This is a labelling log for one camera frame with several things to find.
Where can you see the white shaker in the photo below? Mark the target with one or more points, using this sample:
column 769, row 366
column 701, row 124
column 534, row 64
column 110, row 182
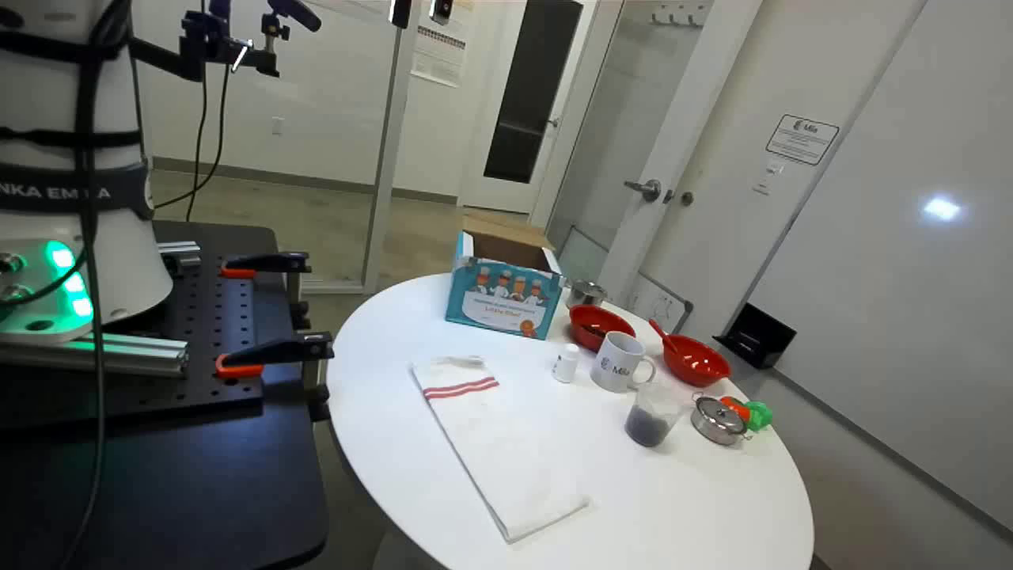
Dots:
column 566, row 366

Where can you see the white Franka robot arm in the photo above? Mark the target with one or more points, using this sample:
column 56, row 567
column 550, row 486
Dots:
column 51, row 104

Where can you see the blue cardboard box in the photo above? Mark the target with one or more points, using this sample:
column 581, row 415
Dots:
column 502, row 302

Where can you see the red bowl with coffee beans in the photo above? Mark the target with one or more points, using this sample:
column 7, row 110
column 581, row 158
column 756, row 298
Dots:
column 591, row 322

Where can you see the white mug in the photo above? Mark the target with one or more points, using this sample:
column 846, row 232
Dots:
column 615, row 361

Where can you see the small leaning whiteboard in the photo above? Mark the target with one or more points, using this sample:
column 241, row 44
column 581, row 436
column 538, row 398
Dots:
column 660, row 302

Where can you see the white towel with red stripes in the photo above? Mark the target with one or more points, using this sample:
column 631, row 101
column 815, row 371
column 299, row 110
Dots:
column 495, row 454

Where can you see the grey metal pole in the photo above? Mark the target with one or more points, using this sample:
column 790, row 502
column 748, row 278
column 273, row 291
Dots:
column 392, row 138

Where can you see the white door with dark window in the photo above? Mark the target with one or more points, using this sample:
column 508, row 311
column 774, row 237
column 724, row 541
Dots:
column 534, row 96

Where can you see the clear measuring cup with beans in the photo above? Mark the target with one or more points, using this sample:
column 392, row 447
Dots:
column 647, row 424

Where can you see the empty red bowl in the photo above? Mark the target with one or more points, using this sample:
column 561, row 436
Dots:
column 698, row 366

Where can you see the black orange bar clamp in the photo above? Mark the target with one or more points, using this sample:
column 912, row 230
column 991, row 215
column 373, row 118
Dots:
column 270, row 262
column 281, row 348

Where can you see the small metal strainer cup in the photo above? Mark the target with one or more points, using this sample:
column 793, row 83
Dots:
column 717, row 423

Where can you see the small orange toy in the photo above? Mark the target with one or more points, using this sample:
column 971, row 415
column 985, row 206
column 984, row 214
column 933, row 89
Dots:
column 739, row 410

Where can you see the small green toy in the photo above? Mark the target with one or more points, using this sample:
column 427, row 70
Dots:
column 761, row 415

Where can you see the white paper sign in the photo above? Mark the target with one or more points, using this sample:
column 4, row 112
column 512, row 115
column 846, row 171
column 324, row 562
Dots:
column 801, row 138

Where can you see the black perforated mounting table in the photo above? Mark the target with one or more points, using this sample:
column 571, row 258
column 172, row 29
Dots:
column 209, row 476

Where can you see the silver aluminium rail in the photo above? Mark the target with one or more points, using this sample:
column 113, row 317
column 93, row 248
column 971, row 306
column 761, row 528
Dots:
column 136, row 353

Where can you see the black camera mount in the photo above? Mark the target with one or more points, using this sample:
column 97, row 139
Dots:
column 209, row 35

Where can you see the large wall whiteboard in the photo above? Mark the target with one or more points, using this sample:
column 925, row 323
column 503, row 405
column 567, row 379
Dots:
column 906, row 317

